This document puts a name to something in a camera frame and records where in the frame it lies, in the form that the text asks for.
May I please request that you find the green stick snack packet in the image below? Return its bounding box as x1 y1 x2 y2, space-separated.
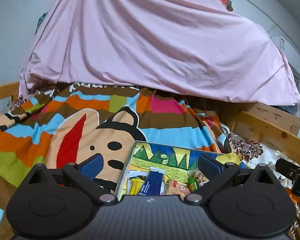
188 177 198 192

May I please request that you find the yellow snack packet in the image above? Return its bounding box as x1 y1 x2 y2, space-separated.
129 178 144 196

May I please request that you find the mixed nut bar packet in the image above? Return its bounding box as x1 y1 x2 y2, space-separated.
193 169 209 187

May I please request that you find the white wall air conditioner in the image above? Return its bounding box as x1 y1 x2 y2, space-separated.
271 36 300 81

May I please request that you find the floral satin quilt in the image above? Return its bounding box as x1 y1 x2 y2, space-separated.
217 124 300 239

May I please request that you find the clear rice cracker packet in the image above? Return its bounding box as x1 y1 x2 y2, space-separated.
163 179 191 200

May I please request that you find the pink draped sheet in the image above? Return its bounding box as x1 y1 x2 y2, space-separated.
20 0 300 106

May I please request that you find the blue snack stick packet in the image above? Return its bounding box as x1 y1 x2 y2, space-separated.
138 167 165 196

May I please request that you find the illustrated cardboard snack box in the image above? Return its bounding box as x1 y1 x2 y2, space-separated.
114 140 243 201

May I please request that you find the colourful cartoon monkey blanket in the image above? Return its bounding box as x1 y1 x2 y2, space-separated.
0 83 219 239

